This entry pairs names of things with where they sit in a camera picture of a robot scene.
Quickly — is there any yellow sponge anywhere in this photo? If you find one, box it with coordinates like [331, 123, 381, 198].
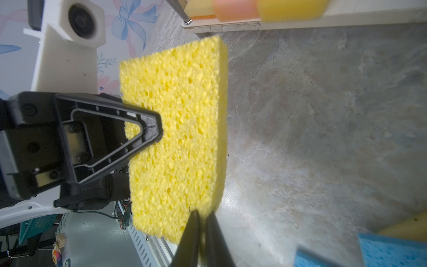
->
[184, 0, 215, 17]
[257, 0, 330, 22]
[378, 211, 427, 242]
[120, 36, 229, 244]

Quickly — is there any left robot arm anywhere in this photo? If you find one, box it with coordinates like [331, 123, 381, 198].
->
[1, 92, 163, 228]

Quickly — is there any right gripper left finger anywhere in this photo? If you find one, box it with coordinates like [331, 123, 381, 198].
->
[170, 210, 201, 267]

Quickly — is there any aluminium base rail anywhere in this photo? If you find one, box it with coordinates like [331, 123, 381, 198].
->
[115, 200, 173, 267]

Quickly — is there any white two-tier shelf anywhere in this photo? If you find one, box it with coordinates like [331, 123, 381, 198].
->
[167, 1, 427, 33]

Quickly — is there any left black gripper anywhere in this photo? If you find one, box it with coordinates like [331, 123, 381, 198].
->
[1, 92, 163, 210]

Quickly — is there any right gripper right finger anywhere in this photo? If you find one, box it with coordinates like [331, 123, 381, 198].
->
[205, 212, 236, 267]

